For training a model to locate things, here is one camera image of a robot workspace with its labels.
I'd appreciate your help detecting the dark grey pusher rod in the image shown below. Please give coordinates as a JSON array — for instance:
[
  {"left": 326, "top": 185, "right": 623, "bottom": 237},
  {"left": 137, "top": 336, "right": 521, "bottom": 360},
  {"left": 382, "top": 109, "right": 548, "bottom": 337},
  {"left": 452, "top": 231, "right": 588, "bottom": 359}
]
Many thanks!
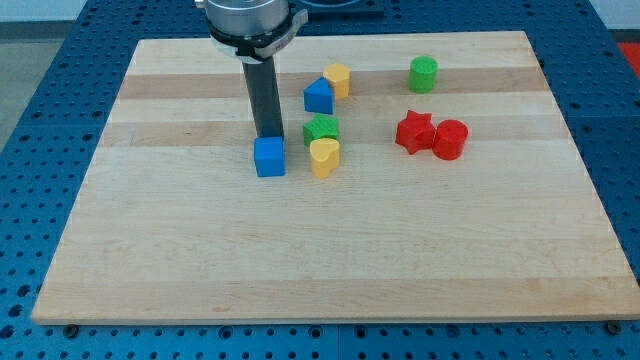
[{"left": 243, "top": 57, "right": 284, "bottom": 137}]

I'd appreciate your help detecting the green star block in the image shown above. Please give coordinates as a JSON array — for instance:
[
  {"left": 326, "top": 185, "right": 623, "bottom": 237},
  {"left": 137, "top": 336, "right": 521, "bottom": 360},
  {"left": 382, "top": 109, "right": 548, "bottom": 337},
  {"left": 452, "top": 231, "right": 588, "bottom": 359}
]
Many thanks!
[{"left": 302, "top": 114, "right": 340, "bottom": 147}]

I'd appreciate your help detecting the red star block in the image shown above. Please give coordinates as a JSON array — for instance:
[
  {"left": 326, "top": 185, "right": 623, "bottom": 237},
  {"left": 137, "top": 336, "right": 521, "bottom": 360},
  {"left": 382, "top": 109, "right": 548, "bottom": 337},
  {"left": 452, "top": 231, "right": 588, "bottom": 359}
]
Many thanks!
[{"left": 395, "top": 110, "right": 436, "bottom": 154}]

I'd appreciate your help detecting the blue triangle block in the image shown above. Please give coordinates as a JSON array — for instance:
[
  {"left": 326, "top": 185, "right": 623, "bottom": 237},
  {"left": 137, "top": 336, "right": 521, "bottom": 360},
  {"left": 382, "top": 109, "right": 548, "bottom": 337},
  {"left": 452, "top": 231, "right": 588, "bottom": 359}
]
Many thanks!
[{"left": 303, "top": 77, "right": 334, "bottom": 115}]

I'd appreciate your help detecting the blue cube block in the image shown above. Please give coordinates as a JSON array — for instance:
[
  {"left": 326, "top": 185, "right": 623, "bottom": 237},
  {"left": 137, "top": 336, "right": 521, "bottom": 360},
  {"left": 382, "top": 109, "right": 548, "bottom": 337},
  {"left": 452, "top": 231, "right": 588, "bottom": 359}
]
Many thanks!
[{"left": 253, "top": 137, "right": 286, "bottom": 177}]

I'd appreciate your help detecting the yellow hexagon block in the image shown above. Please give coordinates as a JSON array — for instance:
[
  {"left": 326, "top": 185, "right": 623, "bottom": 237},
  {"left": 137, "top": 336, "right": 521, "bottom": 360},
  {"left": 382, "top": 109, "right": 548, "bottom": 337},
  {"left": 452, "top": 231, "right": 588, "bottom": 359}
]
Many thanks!
[{"left": 323, "top": 63, "right": 350, "bottom": 100}]

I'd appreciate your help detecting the yellow heart block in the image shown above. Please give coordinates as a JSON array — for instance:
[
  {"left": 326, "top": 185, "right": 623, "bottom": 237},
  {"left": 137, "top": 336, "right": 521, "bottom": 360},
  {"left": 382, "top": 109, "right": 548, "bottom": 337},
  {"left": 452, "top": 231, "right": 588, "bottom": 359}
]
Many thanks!
[{"left": 309, "top": 138, "right": 340, "bottom": 179}]

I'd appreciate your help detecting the green cylinder block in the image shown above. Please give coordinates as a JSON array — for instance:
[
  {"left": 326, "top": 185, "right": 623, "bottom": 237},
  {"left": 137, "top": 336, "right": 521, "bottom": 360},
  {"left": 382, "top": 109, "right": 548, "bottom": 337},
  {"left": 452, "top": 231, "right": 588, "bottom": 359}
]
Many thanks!
[{"left": 408, "top": 55, "right": 438, "bottom": 93}]

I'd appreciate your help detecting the wooden board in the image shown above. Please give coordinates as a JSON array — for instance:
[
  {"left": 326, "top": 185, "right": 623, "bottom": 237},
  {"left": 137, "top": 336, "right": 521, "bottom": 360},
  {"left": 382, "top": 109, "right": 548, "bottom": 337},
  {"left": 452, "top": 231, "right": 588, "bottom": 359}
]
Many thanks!
[{"left": 32, "top": 31, "right": 639, "bottom": 325}]

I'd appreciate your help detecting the red cylinder block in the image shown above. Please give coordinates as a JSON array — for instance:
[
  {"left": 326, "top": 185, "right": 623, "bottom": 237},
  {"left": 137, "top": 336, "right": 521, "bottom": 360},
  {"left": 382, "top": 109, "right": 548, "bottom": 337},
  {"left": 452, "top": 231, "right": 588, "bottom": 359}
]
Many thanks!
[{"left": 432, "top": 119, "right": 469, "bottom": 160}]

